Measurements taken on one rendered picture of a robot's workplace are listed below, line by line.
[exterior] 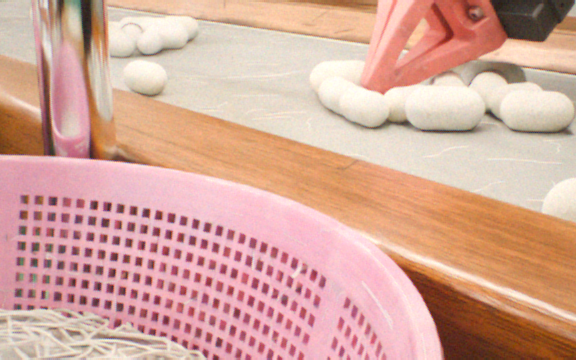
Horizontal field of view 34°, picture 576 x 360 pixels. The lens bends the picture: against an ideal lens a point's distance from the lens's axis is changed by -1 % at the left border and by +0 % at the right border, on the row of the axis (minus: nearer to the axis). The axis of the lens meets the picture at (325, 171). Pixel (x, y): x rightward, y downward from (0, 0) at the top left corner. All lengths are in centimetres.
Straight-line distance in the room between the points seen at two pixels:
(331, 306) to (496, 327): 4
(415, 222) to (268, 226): 4
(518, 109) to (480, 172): 7
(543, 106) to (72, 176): 24
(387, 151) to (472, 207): 17
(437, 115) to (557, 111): 5
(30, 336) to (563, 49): 46
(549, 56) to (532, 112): 20
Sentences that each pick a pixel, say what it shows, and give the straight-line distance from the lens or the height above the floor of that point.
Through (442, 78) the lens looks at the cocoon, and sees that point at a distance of 49.
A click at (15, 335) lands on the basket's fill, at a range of 26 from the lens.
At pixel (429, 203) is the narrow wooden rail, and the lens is 26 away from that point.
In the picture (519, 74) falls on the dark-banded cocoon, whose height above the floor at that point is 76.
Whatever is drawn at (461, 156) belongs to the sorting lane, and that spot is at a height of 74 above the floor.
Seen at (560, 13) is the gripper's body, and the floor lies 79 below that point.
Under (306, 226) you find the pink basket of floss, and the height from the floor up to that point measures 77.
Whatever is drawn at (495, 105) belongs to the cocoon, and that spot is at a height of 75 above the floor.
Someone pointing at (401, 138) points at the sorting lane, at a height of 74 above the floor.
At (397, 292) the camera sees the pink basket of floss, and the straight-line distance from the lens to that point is 18.
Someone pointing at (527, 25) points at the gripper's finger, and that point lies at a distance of 50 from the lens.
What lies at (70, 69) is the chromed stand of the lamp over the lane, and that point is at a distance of 30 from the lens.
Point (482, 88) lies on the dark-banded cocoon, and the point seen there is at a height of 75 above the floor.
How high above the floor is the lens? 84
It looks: 15 degrees down
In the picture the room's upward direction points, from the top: 1 degrees counter-clockwise
